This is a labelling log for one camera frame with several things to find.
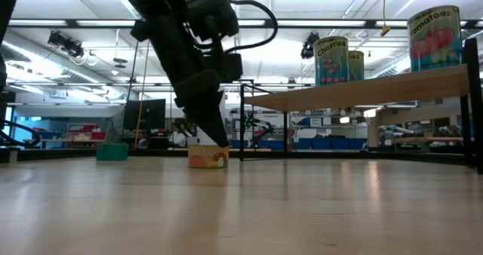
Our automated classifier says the yellow hanging tag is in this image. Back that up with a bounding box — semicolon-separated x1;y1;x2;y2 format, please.
380;0;392;37

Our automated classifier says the short green tin can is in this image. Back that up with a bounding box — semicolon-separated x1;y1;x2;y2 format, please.
95;143;129;161

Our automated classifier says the small orange food box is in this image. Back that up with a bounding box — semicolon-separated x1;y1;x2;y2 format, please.
187;144;230;169

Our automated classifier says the black metal table frame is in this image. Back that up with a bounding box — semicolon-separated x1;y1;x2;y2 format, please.
0;147;483;166

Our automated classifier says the person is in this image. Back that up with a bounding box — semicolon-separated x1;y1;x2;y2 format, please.
169;128;188;147

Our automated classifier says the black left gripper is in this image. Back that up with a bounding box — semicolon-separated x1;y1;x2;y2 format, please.
130;15;244;147

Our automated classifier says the wooden shelf with black legs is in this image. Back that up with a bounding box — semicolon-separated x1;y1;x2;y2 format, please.
239;38;483;175

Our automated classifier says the black computer monitor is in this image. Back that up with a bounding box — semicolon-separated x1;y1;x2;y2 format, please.
123;98;167;132

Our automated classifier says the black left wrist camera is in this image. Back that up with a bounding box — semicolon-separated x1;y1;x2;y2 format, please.
186;0;241;41

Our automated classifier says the blue tomatoes tin can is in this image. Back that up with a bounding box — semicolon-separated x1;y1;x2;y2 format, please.
406;5;463;73

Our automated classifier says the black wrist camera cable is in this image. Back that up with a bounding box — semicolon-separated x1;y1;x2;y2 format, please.
226;0;279;55

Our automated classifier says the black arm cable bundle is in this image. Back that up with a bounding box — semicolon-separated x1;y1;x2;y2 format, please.
0;118;42;149

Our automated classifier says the black overhead light rail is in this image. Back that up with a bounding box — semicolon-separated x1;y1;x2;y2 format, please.
7;18;483;30

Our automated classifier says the black ceiling-mounted device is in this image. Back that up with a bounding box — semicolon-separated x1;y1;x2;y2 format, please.
47;30;86;59
300;31;321;60

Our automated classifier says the blue cherries tin can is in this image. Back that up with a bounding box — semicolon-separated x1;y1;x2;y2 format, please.
347;50;365;81
312;36;349;88

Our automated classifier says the wooden workbench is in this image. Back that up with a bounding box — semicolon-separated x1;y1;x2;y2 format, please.
377;134;465;145
23;137;107;143

